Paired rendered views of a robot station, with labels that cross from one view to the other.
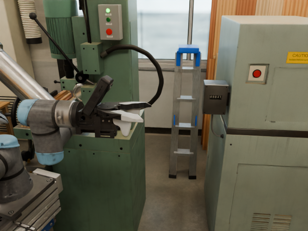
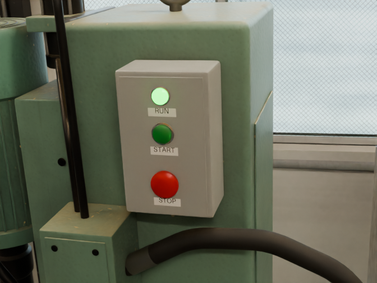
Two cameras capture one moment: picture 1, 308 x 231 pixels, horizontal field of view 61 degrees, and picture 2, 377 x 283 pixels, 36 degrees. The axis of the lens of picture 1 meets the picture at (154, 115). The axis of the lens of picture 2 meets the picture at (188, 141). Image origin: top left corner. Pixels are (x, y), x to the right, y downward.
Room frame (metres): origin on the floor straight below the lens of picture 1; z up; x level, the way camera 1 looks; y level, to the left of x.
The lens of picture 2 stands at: (0.76, 0.12, 1.60)
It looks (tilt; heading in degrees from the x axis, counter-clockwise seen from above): 19 degrees down; 7
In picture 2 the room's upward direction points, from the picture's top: 3 degrees counter-clockwise
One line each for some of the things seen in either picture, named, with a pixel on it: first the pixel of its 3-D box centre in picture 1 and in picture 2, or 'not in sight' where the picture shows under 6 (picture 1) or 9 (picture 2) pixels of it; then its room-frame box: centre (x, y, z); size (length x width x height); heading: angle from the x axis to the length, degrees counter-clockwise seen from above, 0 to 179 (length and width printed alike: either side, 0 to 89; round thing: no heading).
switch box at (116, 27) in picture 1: (110, 22); (172, 137); (1.36, 0.21, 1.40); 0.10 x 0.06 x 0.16; 81
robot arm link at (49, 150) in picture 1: (51, 141); not in sight; (0.69, 0.31, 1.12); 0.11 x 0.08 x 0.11; 174
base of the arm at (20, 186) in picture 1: (9, 178); not in sight; (0.83, 0.56, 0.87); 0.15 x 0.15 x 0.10
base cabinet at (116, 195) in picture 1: (99, 176); not in sight; (1.53, 0.39, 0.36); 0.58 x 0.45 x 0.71; 81
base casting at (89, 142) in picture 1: (94, 125); not in sight; (1.53, 0.38, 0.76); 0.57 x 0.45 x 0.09; 81
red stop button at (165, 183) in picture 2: (109, 31); (164, 184); (1.32, 0.22, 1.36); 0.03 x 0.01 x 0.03; 81
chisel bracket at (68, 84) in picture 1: (74, 84); not in sight; (1.54, 0.49, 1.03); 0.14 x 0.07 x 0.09; 81
